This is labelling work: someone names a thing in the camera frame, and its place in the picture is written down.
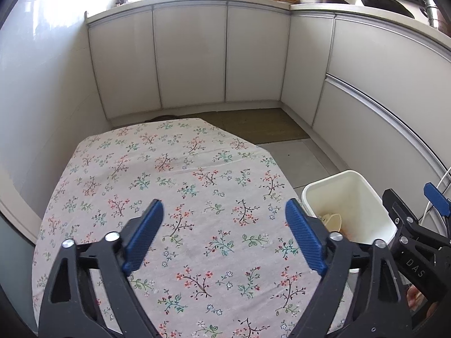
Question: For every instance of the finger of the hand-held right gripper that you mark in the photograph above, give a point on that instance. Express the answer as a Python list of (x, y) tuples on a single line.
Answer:
[(438, 200), (398, 209)]

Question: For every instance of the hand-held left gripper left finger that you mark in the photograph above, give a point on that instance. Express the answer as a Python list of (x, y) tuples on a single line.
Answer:
[(142, 239)]

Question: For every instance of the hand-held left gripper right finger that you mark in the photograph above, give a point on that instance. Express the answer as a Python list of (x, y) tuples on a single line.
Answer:
[(306, 237)]

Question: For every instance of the white paper cup green print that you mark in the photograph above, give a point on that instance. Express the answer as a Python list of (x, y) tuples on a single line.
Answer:
[(333, 221)]

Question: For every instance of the white plastic bin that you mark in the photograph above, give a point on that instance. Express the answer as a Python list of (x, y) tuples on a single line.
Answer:
[(345, 190)]

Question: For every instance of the person's right hand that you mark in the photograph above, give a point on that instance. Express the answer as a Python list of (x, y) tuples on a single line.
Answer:
[(414, 297)]

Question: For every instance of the white cabinet drawer front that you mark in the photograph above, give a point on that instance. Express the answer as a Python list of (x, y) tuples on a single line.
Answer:
[(387, 74), (370, 133)]

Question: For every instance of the floral tablecloth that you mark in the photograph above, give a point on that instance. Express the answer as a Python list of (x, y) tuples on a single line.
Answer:
[(211, 183)]

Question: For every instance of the brown floor mat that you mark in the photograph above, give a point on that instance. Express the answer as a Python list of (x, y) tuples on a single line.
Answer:
[(253, 125)]

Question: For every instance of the narrow white cabinet door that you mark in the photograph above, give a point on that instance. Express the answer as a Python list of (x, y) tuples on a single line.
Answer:
[(306, 67)]

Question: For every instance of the steel pot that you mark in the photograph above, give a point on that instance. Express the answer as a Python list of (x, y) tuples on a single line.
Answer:
[(438, 14)]

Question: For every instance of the white door frame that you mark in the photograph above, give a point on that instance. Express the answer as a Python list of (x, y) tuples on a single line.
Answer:
[(17, 221)]

